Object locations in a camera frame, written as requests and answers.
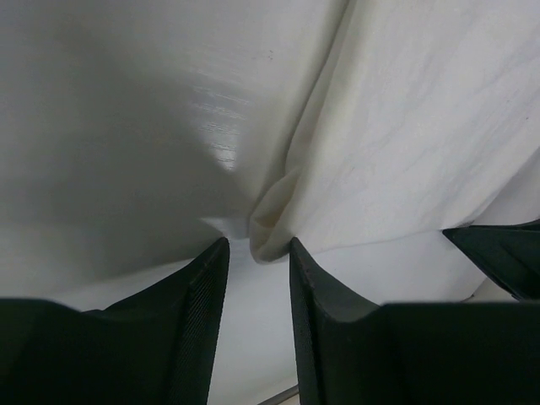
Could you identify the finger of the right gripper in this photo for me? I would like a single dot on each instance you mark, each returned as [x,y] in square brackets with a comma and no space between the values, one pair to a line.
[509,255]

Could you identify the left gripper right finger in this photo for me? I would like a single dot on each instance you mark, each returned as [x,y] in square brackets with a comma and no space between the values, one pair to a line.
[349,350]

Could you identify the white t-shirt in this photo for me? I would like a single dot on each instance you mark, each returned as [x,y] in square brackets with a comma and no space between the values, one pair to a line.
[423,112]

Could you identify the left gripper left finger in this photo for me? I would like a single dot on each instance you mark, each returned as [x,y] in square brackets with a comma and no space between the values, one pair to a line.
[154,347]

